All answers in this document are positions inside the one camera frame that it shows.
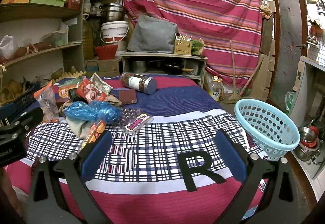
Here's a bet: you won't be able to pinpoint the red snack wrapper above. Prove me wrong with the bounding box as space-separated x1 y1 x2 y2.
77 78 107 102

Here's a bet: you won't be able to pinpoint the silver printed snack wrapper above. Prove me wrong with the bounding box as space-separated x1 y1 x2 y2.
90 73 114 95

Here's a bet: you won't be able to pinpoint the grey kitchen counter cabinet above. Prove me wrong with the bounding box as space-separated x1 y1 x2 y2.
289 56 324 183

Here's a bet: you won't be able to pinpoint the beige crumpled cloth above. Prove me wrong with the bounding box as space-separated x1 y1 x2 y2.
59 100 90 139

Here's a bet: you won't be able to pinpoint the orange yellow snack wrapper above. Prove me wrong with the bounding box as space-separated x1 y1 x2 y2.
80 120 106 150

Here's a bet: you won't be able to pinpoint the light blue plastic basket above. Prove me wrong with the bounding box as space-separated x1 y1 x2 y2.
234 98 300 161

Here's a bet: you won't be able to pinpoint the dark blue plastic crate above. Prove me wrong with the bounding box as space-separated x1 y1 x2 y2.
1 82 40 123

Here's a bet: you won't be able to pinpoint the black R letter sticker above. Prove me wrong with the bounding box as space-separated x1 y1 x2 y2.
177 151 226 192

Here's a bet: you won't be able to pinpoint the blue plastic bag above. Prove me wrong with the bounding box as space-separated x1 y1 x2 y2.
64 101 122 124

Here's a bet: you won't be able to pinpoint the clear orange-top plastic bag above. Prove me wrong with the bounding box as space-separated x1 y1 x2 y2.
34 82 60 122

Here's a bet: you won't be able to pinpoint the steel bowls stack with red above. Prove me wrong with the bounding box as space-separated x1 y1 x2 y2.
294 127 320 162

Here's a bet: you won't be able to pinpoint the clear bubble blister tray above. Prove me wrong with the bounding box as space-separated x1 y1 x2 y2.
112 107 143 129

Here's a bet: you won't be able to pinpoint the striped checkered tablecloth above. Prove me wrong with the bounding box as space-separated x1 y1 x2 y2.
1 76 267 223

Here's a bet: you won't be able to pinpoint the green orange snack packet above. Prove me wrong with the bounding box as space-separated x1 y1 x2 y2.
58 76 86 98

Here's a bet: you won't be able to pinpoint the pink candy wrapper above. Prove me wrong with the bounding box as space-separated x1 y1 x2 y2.
124 114 152 133

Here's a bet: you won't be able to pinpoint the yellow oil bottle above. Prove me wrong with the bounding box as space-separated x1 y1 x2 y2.
208 76 223 101

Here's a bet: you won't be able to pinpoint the yellow egg carton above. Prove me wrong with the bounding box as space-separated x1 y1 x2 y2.
52 71 86 83

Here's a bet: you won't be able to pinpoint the white plastic bag on shelf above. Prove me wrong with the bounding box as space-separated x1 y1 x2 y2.
0 35 18 59

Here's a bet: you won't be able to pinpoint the glass jar with metal lid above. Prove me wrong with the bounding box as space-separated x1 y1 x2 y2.
120 72 158 95

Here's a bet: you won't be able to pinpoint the red plastic basin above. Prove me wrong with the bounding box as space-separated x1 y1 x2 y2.
95 45 118 60

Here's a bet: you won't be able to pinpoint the black frying pan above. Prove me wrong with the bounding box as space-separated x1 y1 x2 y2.
164 64 194 76

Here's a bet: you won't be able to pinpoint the grey low shelf unit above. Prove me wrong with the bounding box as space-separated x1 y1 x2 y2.
121 52 207 87

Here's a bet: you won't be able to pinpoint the green leafy vegetables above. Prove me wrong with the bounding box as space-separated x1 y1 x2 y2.
191 38 204 56

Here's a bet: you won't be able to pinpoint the wooden utensil holder box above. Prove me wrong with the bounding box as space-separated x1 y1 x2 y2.
174 33 192 55

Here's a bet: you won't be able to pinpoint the white plastic bucket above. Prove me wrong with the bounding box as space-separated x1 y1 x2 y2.
100 21 129 44

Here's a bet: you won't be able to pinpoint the green plastic tray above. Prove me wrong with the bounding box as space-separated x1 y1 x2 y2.
29 0 66 7

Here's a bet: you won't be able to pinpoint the grey cloth cover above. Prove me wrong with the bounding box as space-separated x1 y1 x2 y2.
127 15 178 53

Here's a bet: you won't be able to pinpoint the stainless steel pots stack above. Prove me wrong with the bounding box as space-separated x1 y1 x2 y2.
100 2 126 23

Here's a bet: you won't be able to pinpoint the brown framed door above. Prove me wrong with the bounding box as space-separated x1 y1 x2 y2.
267 0 307 111

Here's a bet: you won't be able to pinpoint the red striped hanging curtain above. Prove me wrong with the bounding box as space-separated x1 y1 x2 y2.
123 0 262 87

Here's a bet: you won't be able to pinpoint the broom with wooden handle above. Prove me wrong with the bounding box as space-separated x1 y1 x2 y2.
224 40 263 105

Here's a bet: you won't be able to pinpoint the wooden wall shelf unit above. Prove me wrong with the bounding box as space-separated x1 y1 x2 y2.
1 0 84 102

